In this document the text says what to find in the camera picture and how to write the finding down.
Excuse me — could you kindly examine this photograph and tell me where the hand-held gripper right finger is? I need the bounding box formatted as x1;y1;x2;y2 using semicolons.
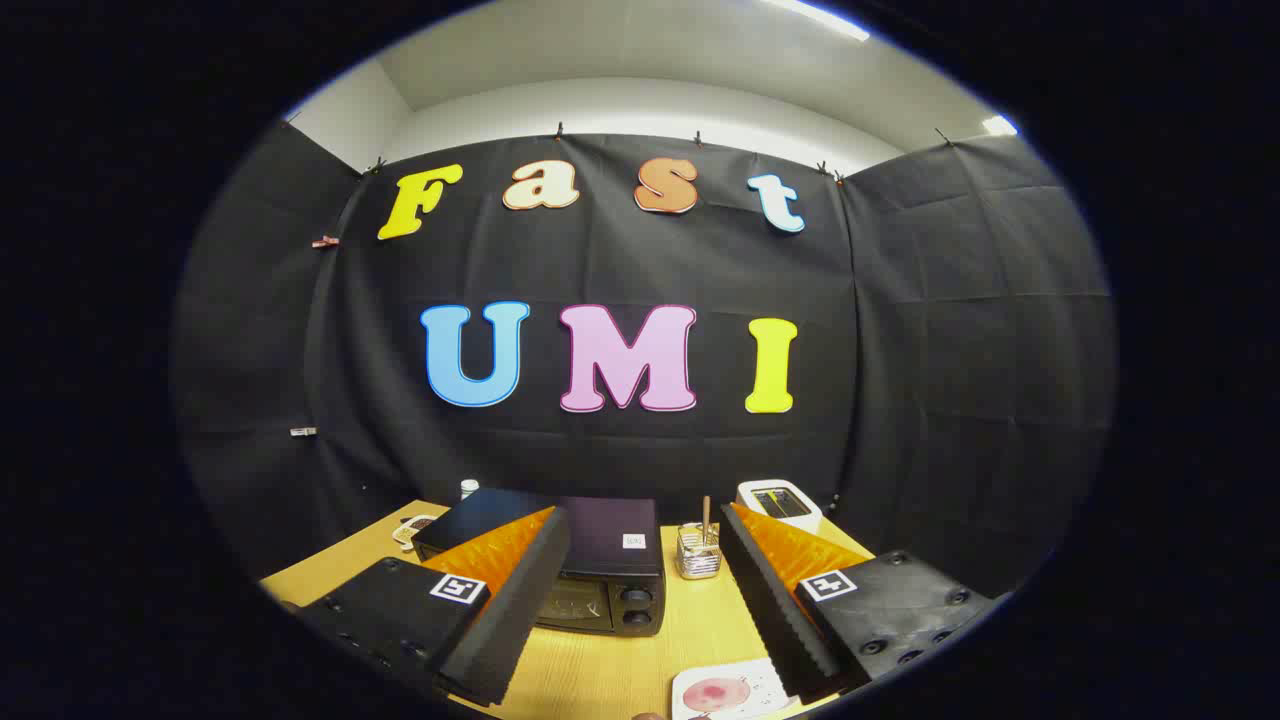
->
718;502;1001;706

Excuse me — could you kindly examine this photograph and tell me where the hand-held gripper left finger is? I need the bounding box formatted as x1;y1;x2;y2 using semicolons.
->
297;505;572;708

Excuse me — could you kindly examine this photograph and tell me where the white square plate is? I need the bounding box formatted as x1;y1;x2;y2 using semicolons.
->
671;657;799;720

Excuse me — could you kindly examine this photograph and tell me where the black toaster oven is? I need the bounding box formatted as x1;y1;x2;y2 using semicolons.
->
412;488;668;638

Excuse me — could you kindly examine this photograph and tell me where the pink ham slice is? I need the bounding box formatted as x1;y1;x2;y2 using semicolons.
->
683;677;749;714

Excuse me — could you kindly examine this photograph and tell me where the white pop-up toaster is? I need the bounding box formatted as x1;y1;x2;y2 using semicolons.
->
736;480;824;536

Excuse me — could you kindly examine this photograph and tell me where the black backdrop cloth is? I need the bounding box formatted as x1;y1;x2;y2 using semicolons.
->
172;122;1118;601

